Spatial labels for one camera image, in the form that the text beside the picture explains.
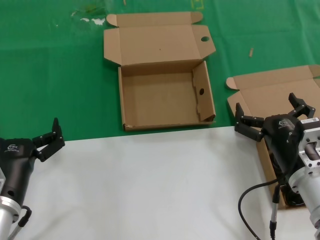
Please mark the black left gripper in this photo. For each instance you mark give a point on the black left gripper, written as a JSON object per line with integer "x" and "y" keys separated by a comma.
{"x": 17, "y": 160}

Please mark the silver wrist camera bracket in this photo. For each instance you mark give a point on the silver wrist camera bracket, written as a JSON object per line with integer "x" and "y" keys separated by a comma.
{"x": 311, "y": 135}
{"x": 2, "y": 180}

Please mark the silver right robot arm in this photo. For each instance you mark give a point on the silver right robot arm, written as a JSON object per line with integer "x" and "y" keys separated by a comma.
{"x": 310, "y": 195}

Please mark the green table cloth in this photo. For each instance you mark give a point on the green table cloth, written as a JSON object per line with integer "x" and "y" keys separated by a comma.
{"x": 50, "y": 75}

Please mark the white table sheet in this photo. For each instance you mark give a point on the white table sheet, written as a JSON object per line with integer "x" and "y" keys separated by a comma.
{"x": 150, "y": 187}

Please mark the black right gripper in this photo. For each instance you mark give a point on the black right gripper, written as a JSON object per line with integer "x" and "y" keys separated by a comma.
{"x": 280, "y": 135}

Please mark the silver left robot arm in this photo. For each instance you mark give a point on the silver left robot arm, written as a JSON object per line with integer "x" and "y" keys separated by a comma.
{"x": 5, "y": 220}

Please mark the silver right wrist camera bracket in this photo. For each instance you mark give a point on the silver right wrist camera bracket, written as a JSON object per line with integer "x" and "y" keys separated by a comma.
{"x": 311, "y": 135}

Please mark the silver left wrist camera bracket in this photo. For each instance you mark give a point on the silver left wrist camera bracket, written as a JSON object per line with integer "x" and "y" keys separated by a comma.
{"x": 2, "y": 180}

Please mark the cardboard box with round holes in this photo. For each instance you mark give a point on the cardboard box with round holes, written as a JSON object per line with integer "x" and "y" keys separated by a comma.
{"x": 162, "y": 105}

